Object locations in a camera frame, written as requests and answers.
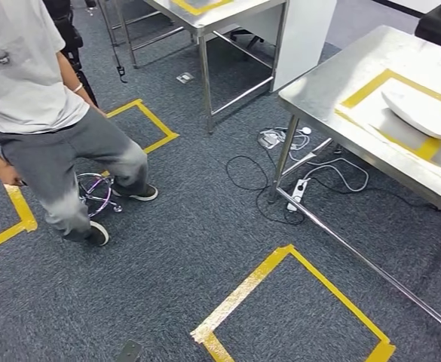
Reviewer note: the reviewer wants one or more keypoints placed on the stainless steel workbench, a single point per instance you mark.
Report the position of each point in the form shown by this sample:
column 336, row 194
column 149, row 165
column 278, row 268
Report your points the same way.
column 337, row 75

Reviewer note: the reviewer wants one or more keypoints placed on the white plastic shell part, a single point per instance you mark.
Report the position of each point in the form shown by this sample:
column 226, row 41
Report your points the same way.
column 420, row 117

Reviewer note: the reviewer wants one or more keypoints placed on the white power strip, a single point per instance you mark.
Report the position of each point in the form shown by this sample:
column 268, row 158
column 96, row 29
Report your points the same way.
column 297, row 195

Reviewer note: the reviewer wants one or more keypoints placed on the metal floor outlet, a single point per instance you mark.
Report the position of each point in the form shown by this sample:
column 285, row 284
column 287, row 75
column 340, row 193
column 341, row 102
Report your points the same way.
column 185, row 78

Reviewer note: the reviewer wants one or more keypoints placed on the yellow tape square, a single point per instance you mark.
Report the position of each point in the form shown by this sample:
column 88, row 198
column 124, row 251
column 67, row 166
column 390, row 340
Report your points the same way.
column 242, row 292

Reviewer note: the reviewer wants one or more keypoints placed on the chrome stool base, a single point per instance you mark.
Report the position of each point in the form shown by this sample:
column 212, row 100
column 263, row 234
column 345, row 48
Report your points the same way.
column 116, row 207

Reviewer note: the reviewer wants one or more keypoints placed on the black office chair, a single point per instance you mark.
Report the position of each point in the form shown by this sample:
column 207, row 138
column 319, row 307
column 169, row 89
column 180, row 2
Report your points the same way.
column 242, row 35

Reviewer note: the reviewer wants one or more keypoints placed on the steel side table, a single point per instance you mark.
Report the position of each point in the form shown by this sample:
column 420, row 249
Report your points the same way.
column 242, row 12

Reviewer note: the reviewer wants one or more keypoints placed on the white board panel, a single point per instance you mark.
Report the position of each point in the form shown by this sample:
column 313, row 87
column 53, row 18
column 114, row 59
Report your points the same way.
column 303, row 45

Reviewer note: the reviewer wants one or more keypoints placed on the dark grey robot foot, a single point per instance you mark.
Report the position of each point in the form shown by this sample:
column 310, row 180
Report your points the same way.
column 130, row 352

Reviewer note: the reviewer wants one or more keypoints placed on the small yellow tape rectangle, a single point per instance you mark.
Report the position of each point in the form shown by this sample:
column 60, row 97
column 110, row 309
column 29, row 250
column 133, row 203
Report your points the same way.
column 367, row 87

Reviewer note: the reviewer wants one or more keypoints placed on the black equipment stand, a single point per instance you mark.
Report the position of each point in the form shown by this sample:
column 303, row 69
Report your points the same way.
column 67, row 30

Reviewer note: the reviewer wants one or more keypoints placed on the person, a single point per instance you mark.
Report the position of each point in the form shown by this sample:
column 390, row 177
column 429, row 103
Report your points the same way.
column 24, row 75

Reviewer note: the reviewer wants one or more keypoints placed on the black carry case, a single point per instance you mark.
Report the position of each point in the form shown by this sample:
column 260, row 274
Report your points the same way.
column 438, row 30

